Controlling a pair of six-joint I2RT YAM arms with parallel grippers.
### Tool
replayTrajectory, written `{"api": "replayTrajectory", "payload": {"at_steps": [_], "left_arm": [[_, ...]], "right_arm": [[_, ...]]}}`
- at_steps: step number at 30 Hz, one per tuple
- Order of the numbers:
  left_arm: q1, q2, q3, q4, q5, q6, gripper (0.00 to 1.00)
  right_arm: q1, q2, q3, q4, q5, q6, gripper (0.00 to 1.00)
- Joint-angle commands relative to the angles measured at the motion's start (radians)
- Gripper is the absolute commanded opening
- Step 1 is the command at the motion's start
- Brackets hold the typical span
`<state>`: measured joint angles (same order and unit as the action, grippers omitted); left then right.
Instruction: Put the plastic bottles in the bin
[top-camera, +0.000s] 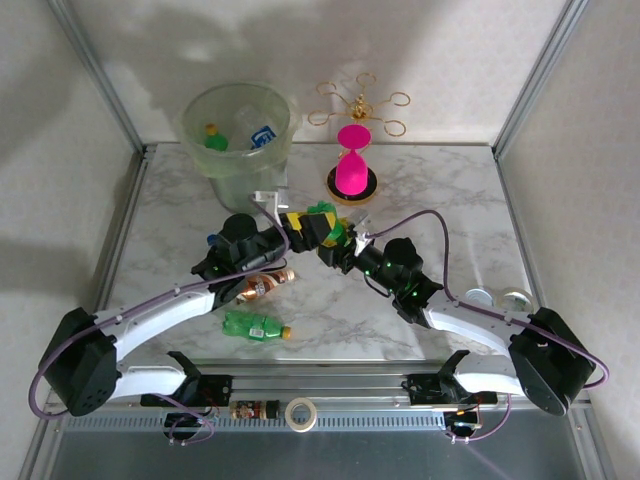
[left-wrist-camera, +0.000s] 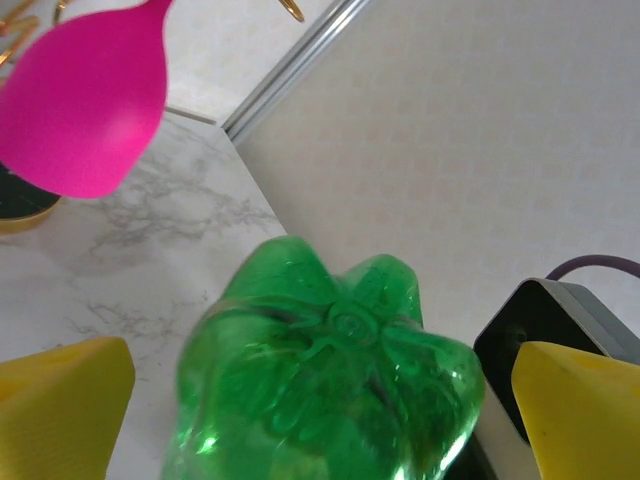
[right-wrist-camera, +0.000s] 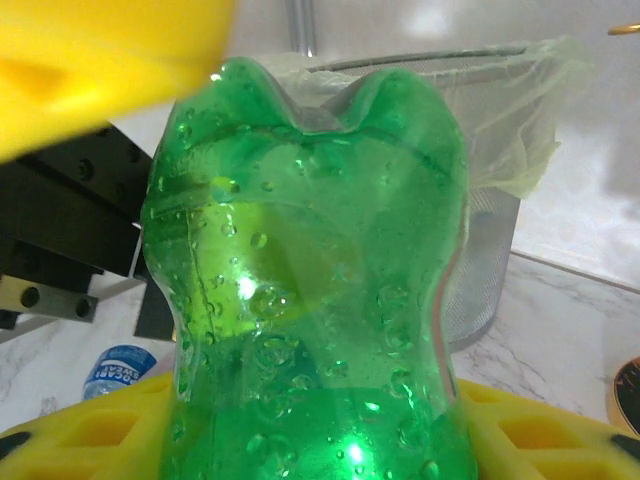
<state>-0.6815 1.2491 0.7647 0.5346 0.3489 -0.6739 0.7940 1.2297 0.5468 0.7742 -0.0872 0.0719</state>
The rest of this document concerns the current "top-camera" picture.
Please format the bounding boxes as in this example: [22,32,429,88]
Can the grey slotted cable duct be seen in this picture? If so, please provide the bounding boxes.
[63,413,447,433]

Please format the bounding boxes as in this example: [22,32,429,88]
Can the small printed jar black cap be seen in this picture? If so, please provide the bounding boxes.
[228,399,285,421]

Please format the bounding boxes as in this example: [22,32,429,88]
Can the aluminium side rail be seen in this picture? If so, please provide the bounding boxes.
[493,149,562,369]
[74,143,151,371]

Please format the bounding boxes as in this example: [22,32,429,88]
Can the bin with green liner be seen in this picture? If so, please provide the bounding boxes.
[178,81,301,216]

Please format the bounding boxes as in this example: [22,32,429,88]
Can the grey metal panel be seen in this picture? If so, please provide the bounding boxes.
[19,412,616,480]

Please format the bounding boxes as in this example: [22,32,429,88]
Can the clear tape roll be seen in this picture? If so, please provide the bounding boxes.
[499,285,535,315]

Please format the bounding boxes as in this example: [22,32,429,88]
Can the aluminium frame post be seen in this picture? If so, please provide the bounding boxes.
[47,0,150,155]
[492,0,586,160]

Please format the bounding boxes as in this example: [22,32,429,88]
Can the aluminium front rail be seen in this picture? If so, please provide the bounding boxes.
[43,362,595,414]

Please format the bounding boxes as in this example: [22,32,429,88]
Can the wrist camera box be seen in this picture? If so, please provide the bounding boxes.
[344,208,375,257]
[252,187,292,212]

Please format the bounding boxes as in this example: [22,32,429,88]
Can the gold wire glass rack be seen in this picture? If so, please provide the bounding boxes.
[307,72,412,205]

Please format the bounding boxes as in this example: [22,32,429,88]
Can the white masking tape roll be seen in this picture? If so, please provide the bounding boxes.
[283,397,319,433]

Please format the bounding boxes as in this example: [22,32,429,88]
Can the blue-label clear bottle white cap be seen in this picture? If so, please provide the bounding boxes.
[248,124,277,151]

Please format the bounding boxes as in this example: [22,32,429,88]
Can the pink plastic goblet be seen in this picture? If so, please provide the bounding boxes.
[333,124,375,197]

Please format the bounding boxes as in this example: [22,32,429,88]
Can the brown plastic bottle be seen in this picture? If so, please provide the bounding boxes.
[236,267,297,307]

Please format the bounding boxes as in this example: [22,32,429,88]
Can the green plastic bottle yellow cap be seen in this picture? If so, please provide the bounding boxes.
[221,309,293,343]
[202,123,230,152]
[307,199,354,247]

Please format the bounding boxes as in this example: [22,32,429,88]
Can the silver tape roll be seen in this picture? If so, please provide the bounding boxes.
[463,287,495,307]

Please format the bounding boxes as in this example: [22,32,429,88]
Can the small black electronics board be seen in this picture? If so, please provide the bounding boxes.
[444,407,482,434]
[163,412,211,432]

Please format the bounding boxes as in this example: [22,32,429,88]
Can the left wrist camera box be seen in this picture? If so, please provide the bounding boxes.
[252,187,292,212]

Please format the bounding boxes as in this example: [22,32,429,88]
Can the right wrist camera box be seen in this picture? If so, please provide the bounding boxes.
[344,208,375,257]

